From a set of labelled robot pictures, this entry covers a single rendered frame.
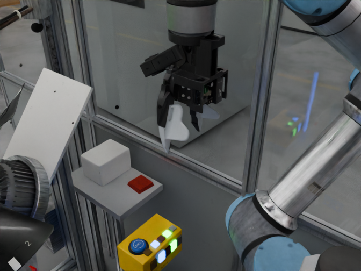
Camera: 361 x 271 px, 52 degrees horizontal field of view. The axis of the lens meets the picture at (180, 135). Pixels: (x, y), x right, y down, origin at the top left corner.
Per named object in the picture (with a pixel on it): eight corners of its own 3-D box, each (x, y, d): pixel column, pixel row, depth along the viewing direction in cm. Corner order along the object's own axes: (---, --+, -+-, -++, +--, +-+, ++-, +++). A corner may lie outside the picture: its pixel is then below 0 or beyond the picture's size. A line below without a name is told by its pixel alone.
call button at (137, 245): (138, 240, 101) (138, 235, 100) (149, 247, 98) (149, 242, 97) (128, 249, 98) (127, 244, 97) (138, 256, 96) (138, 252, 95)
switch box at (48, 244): (70, 223, 166) (62, 186, 155) (83, 233, 161) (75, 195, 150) (41, 243, 156) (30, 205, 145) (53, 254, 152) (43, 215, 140)
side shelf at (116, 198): (106, 157, 173) (105, 152, 172) (163, 190, 154) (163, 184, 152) (63, 183, 158) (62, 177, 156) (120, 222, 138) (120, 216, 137)
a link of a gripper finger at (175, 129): (177, 164, 60) (190, 111, 58) (151, 151, 64) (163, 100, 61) (188, 162, 63) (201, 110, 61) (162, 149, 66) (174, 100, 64)
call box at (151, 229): (157, 236, 114) (156, 212, 109) (182, 253, 109) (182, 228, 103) (119, 270, 104) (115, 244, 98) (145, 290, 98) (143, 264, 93)
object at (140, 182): (142, 176, 157) (142, 172, 156) (154, 185, 152) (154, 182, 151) (127, 185, 152) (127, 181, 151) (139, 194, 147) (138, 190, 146)
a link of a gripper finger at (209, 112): (218, 139, 69) (209, 105, 62) (193, 129, 72) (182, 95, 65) (226, 128, 70) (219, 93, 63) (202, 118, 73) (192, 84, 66)
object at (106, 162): (108, 155, 170) (105, 135, 164) (132, 168, 162) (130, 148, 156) (78, 172, 159) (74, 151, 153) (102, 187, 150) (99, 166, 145)
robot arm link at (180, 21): (155, 1, 54) (189, -7, 59) (156, 33, 56) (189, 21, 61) (196, 9, 50) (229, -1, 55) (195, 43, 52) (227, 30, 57)
